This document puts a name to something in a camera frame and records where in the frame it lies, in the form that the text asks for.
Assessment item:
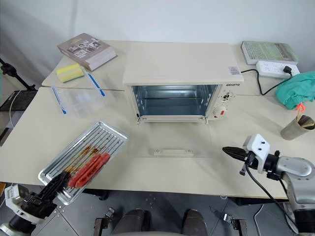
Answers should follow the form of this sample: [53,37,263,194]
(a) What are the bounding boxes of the cream toaster oven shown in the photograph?
[122,42,244,124]

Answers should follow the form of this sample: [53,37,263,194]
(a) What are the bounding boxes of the black flat box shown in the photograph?
[0,90,38,113]

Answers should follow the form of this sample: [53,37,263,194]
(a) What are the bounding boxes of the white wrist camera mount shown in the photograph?
[243,133,271,174]
[3,183,60,225]

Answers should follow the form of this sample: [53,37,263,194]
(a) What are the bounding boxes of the black stand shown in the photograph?
[0,57,36,90]

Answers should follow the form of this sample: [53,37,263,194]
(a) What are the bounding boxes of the thick brown book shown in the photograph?
[57,32,117,72]

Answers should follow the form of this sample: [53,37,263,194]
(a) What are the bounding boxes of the thick green book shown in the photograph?
[240,40,300,66]

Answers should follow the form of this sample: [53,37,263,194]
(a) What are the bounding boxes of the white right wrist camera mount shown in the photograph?
[243,133,271,174]

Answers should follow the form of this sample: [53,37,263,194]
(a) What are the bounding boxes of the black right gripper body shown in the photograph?
[242,150,261,171]

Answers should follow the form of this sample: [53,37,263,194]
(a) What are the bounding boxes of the dark rounded shape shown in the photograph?
[183,208,208,236]
[115,208,151,236]

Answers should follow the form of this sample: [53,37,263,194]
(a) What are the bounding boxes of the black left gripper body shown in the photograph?
[21,192,59,219]

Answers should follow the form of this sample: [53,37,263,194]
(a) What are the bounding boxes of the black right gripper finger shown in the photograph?
[223,149,246,162]
[221,146,247,156]

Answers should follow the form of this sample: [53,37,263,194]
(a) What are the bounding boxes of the red sausage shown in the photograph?
[68,154,102,187]
[75,152,111,189]

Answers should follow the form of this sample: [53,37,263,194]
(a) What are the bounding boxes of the wooden sticks with orange tip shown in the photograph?
[294,103,315,128]

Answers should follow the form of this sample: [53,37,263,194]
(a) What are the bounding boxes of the white power strip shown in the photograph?
[255,60,301,80]

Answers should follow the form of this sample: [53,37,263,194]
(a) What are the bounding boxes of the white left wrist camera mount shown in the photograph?
[3,183,60,225]

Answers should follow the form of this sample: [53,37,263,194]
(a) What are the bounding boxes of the glass oven door with handle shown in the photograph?
[134,115,215,158]

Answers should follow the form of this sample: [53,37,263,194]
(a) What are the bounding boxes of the clear plastic zip bag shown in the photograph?
[51,72,117,120]

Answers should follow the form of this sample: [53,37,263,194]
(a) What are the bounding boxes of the cream oven knob red mark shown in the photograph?
[212,105,227,120]

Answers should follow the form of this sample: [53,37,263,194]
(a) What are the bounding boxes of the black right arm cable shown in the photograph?
[239,161,300,235]

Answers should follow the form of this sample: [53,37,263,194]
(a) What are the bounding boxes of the metal cup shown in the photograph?
[280,114,315,141]

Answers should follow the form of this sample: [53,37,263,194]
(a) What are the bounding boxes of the blue container latch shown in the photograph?
[51,85,68,116]
[87,72,105,97]

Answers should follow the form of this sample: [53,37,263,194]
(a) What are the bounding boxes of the green cloth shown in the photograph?
[274,71,315,110]

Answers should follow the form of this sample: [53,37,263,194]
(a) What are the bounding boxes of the yellow sponge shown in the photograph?
[56,63,85,84]

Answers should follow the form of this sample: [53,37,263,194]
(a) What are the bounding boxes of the black oven power cable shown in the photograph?
[240,64,295,96]

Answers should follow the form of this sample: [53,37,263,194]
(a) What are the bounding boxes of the silver ribbed baking tray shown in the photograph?
[37,120,129,206]

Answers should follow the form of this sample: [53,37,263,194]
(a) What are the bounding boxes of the metal caster wheel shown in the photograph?
[94,207,117,236]
[209,206,248,236]

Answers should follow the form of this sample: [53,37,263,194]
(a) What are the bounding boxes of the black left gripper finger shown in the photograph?
[38,171,69,198]
[52,174,72,199]

